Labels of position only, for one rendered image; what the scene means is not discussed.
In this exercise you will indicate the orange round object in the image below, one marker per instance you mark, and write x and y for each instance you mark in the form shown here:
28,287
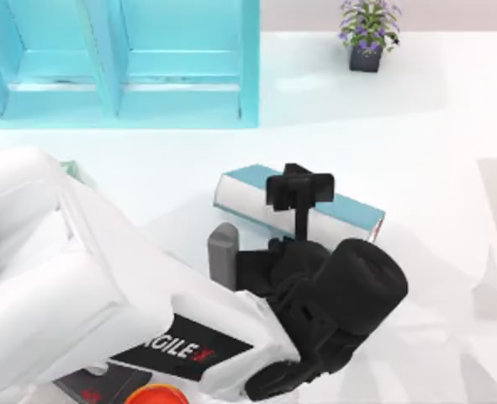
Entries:
157,394

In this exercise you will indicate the pale grey rounded box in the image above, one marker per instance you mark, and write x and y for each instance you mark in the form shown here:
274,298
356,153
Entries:
223,256

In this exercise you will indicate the light blue rack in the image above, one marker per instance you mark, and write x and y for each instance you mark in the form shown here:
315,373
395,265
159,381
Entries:
181,63

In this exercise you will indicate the purple flower plant pot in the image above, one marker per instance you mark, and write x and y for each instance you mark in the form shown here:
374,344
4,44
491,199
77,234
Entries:
366,38

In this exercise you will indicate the pale green object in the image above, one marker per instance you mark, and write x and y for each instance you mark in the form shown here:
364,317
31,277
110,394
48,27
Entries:
76,171

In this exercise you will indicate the teal and white book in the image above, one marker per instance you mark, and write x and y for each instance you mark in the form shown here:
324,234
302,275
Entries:
349,214

